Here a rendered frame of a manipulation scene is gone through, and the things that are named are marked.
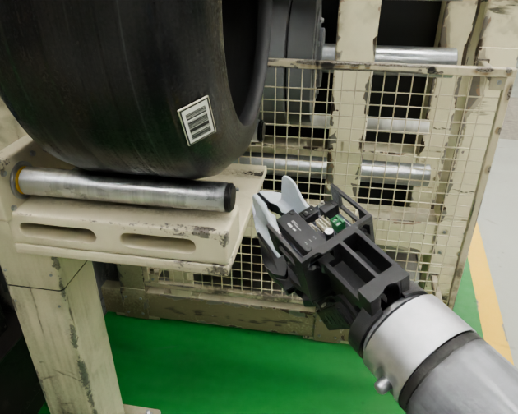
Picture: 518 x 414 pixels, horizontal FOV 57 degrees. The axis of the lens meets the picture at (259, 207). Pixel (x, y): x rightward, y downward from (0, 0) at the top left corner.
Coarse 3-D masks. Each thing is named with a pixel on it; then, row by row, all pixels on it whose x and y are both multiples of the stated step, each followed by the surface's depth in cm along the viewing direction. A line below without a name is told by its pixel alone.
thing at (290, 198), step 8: (288, 184) 46; (264, 192) 51; (272, 192) 51; (288, 192) 47; (296, 192) 46; (272, 200) 50; (280, 200) 50; (288, 200) 49; (296, 200) 47; (304, 200) 46; (272, 208) 51; (280, 208) 49; (288, 208) 49; (296, 208) 48; (304, 208) 46
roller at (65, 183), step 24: (24, 168) 75; (48, 168) 75; (24, 192) 75; (48, 192) 74; (72, 192) 73; (96, 192) 72; (120, 192) 72; (144, 192) 71; (168, 192) 70; (192, 192) 70; (216, 192) 69
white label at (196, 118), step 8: (208, 96) 54; (192, 104) 54; (200, 104) 55; (208, 104) 55; (184, 112) 54; (192, 112) 55; (200, 112) 55; (208, 112) 56; (184, 120) 55; (192, 120) 56; (200, 120) 56; (208, 120) 57; (184, 128) 56; (192, 128) 57; (200, 128) 57; (208, 128) 58; (192, 136) 58; (200, 136) 58
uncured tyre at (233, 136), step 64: (0, 0) 48; (64, 0) 47; (128, 0) 46; (192, 0) 48; (256, 0) 92; (0, 64) 52; (64, 64) 51; (128, 64) 49; (192, 64) 51; (256, 64) 88; (64, 128) 58; (128, 128) 56
